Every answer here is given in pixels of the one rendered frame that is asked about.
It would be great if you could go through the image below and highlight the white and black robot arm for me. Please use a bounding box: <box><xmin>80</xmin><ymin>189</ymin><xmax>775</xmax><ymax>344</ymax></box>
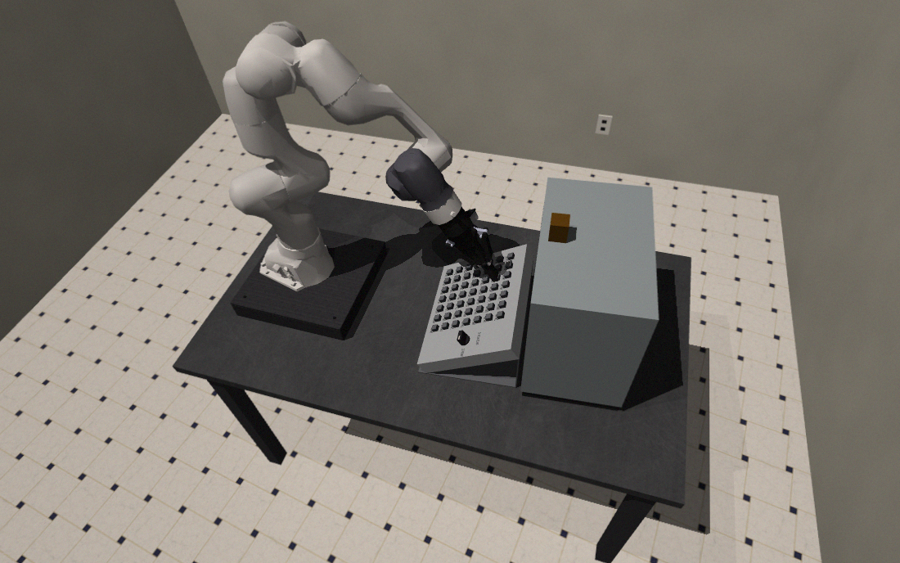
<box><xmin>223</xmin><ymin>21</ymin><xmax>462</xmax><ymax>291</ymax></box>

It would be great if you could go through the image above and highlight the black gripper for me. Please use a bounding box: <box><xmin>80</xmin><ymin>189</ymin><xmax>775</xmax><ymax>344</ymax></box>
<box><xmin>437</xmin><ymin>207</ymin><xmax>498</xmax><ymax>281</ymax></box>

